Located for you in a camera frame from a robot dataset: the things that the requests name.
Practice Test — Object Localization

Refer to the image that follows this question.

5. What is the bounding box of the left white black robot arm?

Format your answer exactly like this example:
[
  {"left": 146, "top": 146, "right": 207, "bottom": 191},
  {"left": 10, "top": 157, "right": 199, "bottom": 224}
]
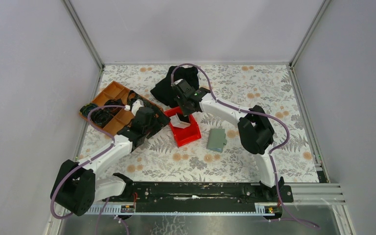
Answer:
[{"left": 50, "top": 105, "right": 170, "bottom": 219}]

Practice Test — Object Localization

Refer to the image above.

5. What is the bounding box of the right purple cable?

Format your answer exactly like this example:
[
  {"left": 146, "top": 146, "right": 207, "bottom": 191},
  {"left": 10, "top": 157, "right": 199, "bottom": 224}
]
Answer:
[{"left": 170, "top": 63, "right": 322, "bottom": 231}]

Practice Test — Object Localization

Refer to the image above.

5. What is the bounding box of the purple cable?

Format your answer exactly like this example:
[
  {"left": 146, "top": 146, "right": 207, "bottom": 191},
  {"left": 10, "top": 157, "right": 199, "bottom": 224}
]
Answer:
[
  {"left": 170, "top": 63, "right": 322, "bottom": 231},
  {"left": 50, "top": 104, "right": 131, "bottom": 220}
]

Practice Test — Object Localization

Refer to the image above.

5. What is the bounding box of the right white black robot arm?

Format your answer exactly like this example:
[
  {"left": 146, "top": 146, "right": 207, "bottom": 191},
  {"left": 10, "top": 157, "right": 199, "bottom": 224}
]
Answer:
[{"left": 171, "top": 79, "right": 284, "bottom": 202}]

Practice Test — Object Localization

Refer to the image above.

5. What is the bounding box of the rolled dark patterned tie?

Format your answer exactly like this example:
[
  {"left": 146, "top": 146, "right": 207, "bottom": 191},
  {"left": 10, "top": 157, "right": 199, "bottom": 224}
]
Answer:
[{"left": 79, "top": 103, "right": 98, "bottom": 118}]

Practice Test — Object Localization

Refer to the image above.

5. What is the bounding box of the black cloth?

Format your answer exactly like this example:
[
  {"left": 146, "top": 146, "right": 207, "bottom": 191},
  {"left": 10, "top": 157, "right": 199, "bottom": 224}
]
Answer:
[{"left": 150, "top": 66, "right": 199, "bottom": 108}]

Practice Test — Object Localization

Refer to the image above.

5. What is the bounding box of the grey-green card holder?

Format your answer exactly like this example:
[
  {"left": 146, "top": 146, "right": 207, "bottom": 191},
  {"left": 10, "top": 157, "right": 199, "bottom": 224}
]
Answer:
[{"left": 206, "top": 128, "right": 227, "bottom": 153}]

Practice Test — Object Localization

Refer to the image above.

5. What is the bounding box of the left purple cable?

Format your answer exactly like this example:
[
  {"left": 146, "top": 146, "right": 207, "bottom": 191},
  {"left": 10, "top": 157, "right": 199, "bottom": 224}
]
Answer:
[{"left": 50, "top": 104, "right": 131, "bottom": 220}]

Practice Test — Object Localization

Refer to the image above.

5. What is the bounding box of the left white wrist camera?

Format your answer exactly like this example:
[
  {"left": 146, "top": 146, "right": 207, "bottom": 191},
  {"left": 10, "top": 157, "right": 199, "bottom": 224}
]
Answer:
[{"left": 124, "top": 99, "right": 144, "bottom": 116}]

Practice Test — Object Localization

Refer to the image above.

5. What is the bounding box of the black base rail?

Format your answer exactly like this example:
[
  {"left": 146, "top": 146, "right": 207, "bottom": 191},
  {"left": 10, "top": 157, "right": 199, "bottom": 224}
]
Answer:
[{"left": 103, "top": 181, "right": 294, "bottom": 214}]

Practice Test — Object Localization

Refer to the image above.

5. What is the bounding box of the wooden divided organizer tray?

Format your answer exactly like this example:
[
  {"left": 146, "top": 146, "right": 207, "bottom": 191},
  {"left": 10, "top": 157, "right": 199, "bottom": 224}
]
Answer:
[{"left": 79, "top": 80, "right": 165, "bottom": 137}]

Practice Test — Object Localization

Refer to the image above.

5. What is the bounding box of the red plastic bin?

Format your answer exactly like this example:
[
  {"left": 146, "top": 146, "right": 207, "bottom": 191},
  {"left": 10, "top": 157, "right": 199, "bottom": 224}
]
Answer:
[{"left": 164, "top": 107, "right": 201, "bottom": 147}]

